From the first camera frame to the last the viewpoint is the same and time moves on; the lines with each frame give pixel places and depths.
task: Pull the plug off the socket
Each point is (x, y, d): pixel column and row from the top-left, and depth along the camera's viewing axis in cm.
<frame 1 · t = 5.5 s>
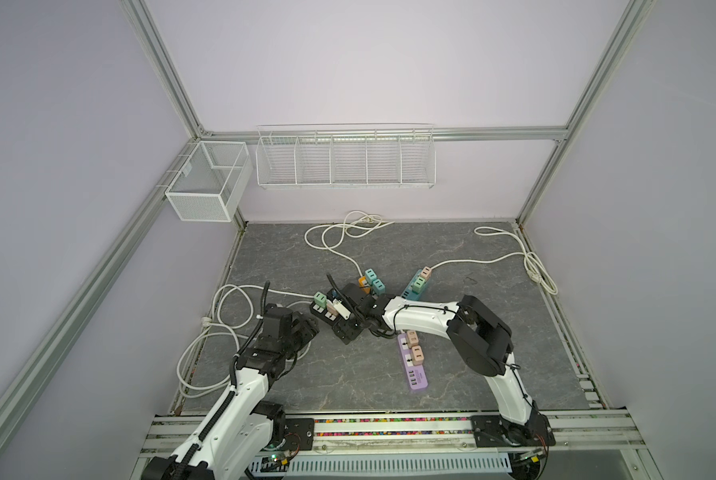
left hand: (313, 329, 85), fingers open
right hand: (344, 325, 92), fingers open
teal power strip: (409, 294, 98), point 3 cm above the table
purple power strip: (415, 375, 82), point 3 cm above the table
green USB charger plug: (320, 299, 93), point 8 cm above the table
teal charger plug upper: (370, 275, 98), point 7 cm above the table
teal charger plug lower: (379, 287, 95), point 7 cm above the table
green plug on teal strip: (418, 285, 96), point 8 cm above the table
pink plug on teal strip: (426, 272, 99), point 8 cm above the table

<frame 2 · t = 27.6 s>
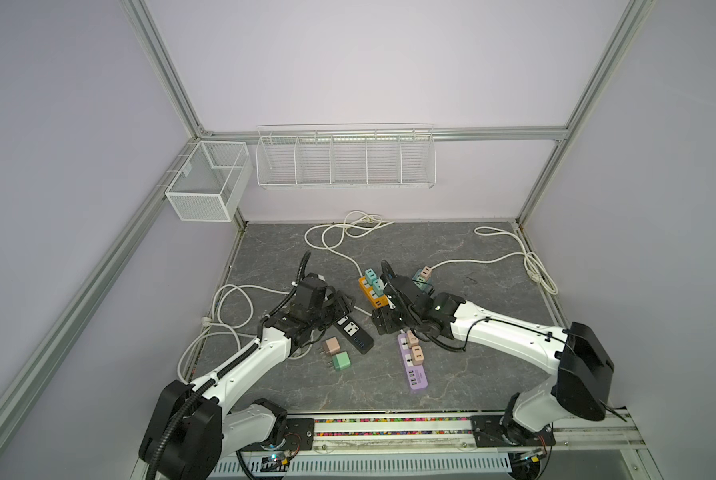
left hand: (351, 307, 83), fingers open
right hand: (383, 315, 81), fingers open
green USB charger plug: (342, 360, 86), point 2 cm above the table
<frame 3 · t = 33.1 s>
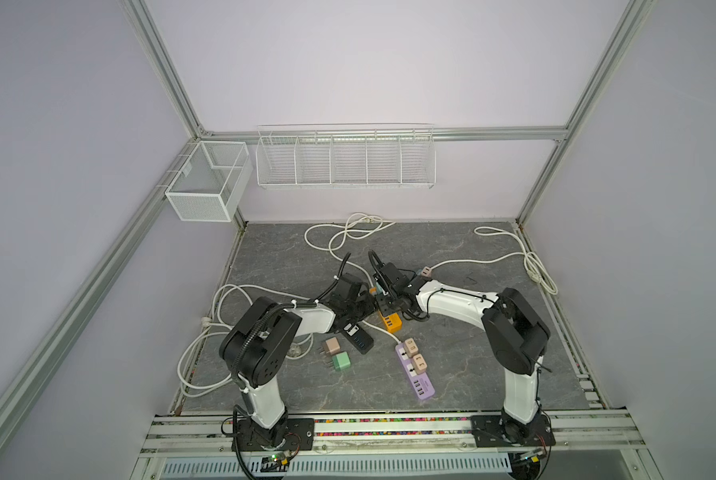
left hand: (380, 307, 94), fingers open
right hand: (386, 302, 94), fingers open
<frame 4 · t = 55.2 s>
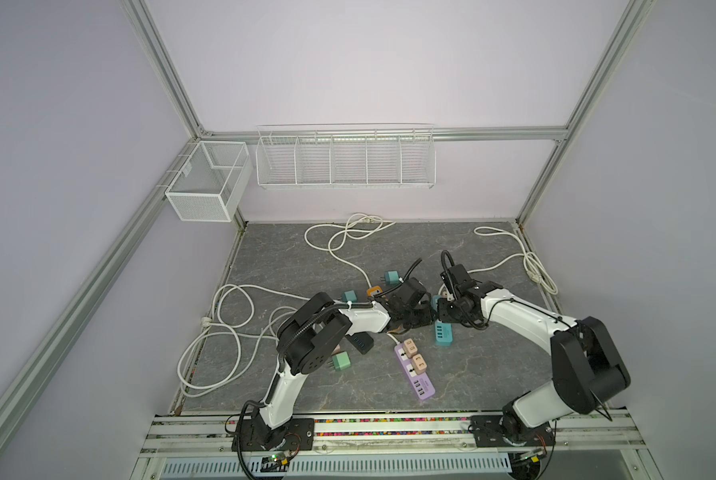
left hand: (439, 322, 90), fingers open
right hand: (446, 315, 91), fingers open
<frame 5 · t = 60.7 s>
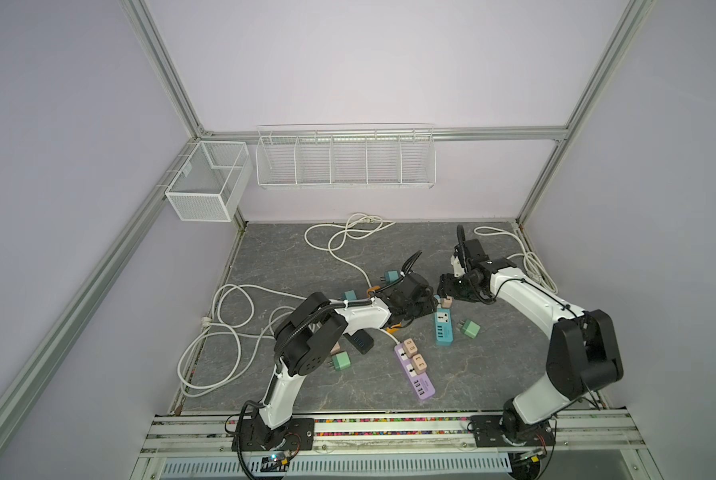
left hand: (438, 308, 90), fingers open
right hand: (449, 293, 90), fingers open
